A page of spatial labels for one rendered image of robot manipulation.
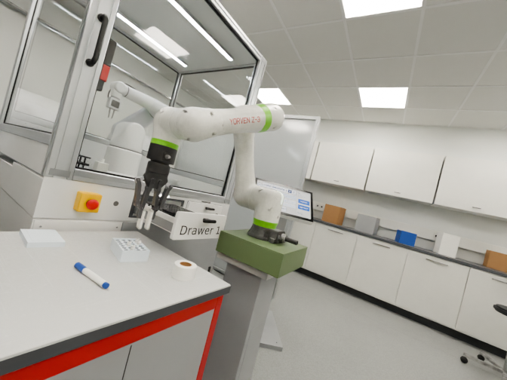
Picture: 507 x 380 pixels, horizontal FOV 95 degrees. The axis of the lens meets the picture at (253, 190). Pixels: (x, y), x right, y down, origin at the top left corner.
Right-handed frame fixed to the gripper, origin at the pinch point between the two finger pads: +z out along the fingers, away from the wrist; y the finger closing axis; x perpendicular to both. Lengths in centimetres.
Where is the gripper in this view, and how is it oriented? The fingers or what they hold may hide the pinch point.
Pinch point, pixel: (145, 219)
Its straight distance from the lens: 90.0
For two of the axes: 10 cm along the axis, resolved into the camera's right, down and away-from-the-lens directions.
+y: 6.8, 1.9, 7.1
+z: -2.5, 9.7, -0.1
